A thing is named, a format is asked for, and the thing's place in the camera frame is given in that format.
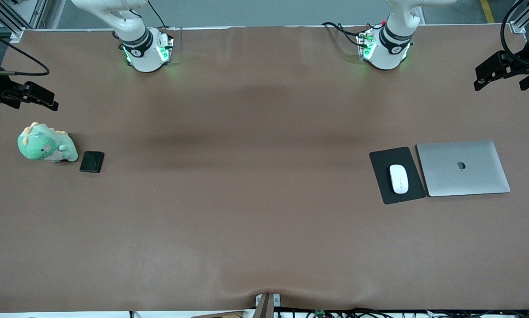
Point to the small black box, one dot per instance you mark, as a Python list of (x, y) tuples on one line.
[(92, 161)]

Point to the white computer mouse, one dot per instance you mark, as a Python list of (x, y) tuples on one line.
[(399, 176)]

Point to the black mouse pad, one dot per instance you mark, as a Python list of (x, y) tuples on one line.
[(379, 176)]

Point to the green dinosaur plush toy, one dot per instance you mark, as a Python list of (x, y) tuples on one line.
[(41, 145)]

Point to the silver laptop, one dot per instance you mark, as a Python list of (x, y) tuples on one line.
[(463, 176)]

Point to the brown table cover mat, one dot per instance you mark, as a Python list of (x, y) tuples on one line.
[(246, 221)]

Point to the aluminium frame profile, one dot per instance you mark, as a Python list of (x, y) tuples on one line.
[(518, 26), (39, 11)]

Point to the grey table edge bracket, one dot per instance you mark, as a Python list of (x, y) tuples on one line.
[(266, 304)]

